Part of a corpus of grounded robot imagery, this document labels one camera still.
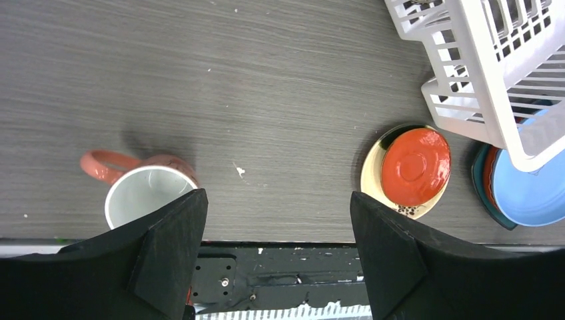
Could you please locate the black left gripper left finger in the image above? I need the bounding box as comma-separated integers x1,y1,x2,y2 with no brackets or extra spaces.
1,189,208,319

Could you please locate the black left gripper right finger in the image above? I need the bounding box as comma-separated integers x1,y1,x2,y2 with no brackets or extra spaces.
350,191,564,319

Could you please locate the white mug pink handle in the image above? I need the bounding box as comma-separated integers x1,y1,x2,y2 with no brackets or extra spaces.
80,149,201,229

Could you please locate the light blue plate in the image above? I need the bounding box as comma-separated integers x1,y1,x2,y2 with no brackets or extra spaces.
490,149,564,227

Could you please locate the white plastic dish rack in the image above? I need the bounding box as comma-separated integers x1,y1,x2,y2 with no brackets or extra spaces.
386,1,564,172

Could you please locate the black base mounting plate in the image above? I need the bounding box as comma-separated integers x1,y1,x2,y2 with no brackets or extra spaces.
188,242,370,319

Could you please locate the cream patterned plate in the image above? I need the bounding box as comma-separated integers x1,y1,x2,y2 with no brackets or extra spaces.
360,123,448,219

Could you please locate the orange saucer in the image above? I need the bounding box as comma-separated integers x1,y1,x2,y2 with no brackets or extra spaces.
381,127,451,207

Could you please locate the dark green square plate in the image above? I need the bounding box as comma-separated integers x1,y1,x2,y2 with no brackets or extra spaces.
470,143,518,231

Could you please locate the red round plate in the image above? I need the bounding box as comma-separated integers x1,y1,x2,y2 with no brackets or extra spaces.
482,147,499,210

